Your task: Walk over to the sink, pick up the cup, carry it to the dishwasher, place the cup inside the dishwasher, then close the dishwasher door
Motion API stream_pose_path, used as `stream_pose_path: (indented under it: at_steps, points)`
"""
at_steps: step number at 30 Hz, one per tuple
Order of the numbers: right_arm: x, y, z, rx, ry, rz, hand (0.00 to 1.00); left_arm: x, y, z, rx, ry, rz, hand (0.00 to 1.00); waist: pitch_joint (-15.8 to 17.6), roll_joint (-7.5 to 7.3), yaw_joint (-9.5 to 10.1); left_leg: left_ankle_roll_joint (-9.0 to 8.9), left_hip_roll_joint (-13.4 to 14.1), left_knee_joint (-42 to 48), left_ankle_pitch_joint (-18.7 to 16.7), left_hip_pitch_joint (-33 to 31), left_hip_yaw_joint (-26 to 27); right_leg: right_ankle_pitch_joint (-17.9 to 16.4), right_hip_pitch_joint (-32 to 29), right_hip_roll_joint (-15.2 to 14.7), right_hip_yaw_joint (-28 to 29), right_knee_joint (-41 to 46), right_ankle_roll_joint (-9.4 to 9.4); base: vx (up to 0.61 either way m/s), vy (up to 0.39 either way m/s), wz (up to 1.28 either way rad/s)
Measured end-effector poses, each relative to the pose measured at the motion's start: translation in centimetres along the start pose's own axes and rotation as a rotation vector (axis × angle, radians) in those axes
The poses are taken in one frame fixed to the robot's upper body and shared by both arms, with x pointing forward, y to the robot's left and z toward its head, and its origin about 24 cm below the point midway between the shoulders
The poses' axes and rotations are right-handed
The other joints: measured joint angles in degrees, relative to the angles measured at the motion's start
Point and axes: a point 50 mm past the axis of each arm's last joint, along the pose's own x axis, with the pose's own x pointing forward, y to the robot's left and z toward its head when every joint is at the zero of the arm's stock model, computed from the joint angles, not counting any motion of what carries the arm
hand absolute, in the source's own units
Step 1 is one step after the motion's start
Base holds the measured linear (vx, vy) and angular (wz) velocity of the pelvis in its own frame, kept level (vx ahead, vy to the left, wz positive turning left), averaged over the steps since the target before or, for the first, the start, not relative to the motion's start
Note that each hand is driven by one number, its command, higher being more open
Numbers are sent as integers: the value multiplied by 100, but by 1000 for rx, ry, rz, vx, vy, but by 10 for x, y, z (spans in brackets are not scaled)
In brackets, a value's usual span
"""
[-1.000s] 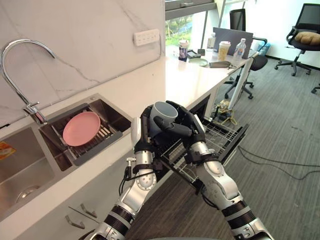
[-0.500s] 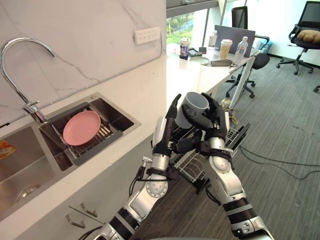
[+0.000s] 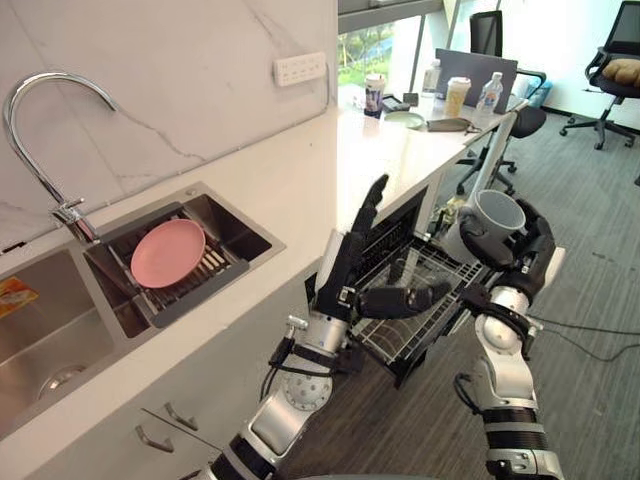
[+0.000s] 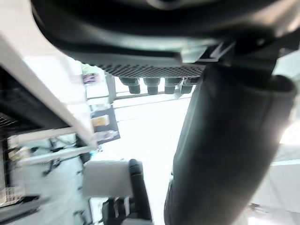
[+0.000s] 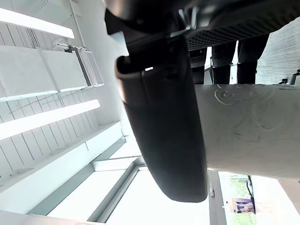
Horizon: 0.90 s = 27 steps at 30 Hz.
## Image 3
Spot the clear plastic bottle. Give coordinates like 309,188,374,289
421,58,443,99

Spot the pale green plate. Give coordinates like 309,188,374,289
383,109,427,131

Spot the wire dishwasher rack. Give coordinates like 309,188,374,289
349,234,486,362

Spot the dark sink drain basket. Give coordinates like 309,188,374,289
82,199,250,329

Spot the grey pouch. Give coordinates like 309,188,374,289
426,117,484,136

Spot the black office chair with cushion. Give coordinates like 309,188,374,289
558,0,640,151

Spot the black floor cable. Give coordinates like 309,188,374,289
529,309,640,362

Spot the metal cabinet handle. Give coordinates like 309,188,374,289
135,424,175,454
163,402,200,432

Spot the water bottle with blue label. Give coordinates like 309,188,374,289
475,71,504,126

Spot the built-in dishwasher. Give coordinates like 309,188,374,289
304,184,496,390

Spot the pink plate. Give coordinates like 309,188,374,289
130,218,207,290

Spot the window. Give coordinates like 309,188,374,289
337,9,426,92

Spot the yellow packet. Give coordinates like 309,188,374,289
0,276,40,320

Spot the grey cup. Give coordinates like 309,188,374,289
442,188,527,262

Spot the tan cushion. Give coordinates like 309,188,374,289
601,57,640,87

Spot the white base cabinet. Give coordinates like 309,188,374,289
0,259,329,480

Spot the beige drink cup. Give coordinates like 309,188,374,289
443,76,473,119

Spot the chrome gooseneck faucet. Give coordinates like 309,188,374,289
2,72,120,246

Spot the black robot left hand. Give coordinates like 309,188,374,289
313,173,454,325

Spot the stainless steel double sink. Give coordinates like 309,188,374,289
0,180,287,441

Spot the drink cup with dark label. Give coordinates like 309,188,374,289
363,73,385,120

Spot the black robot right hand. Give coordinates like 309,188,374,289
458,198,567,301

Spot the grey laptop screen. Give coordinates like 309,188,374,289
434,48,519,111

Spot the round sink drain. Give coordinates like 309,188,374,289
38,364,89,401

